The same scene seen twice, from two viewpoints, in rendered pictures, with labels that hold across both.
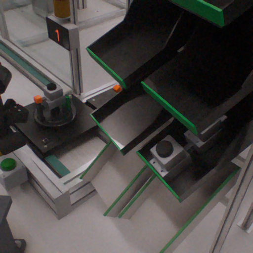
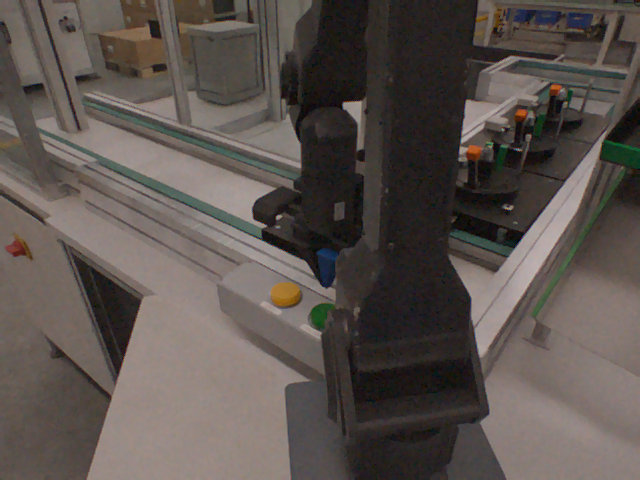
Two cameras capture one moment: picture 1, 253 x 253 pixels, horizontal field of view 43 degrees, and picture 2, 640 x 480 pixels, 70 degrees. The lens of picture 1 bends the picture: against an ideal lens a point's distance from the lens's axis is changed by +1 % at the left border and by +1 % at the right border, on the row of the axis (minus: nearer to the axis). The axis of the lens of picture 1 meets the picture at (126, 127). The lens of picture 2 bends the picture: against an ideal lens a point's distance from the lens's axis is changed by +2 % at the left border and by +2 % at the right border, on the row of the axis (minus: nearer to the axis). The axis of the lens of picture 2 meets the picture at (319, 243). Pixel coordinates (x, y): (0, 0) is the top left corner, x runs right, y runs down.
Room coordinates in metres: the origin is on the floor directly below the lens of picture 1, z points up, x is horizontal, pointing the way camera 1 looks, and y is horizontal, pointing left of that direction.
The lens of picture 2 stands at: (0.19, 0.40, 1.37)
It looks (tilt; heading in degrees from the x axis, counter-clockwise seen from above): 34 degrees down; 352
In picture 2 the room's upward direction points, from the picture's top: straight up
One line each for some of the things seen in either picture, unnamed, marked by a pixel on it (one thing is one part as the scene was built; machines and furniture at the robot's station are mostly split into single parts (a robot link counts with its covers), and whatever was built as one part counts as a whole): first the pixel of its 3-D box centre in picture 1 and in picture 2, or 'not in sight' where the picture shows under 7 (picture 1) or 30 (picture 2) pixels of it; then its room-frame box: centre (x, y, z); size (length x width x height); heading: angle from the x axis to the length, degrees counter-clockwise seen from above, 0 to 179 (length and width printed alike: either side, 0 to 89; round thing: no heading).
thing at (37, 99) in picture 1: (41, 105); not in sight; (0.79, 0.27, 1.04); 0.04 x 0.02 x 0.08; 134
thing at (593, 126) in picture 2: not in sight; (557, 103); (1.26, -0.37, 1.01); 0.24 x 0.24 x 0.13; 44
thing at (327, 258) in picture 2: not in sight; (339, 268); (0.60, 0.32, 1.05); 0.06 x 0.04 x 0.07; 134
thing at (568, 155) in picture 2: not in sight; (526, 129); (1.09, -0.19, 1.01); 0.24 x 0.24 x 0.13; 44
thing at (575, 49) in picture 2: not in sight; (599, 49); (4.93, -3.30, 0.36); 0.60 x 0.40 x 0.15; 46
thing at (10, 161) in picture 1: (8, 164); (326, 317); (0.61, 0.33, 0.96); 0.04 x 0.04 x 0.02
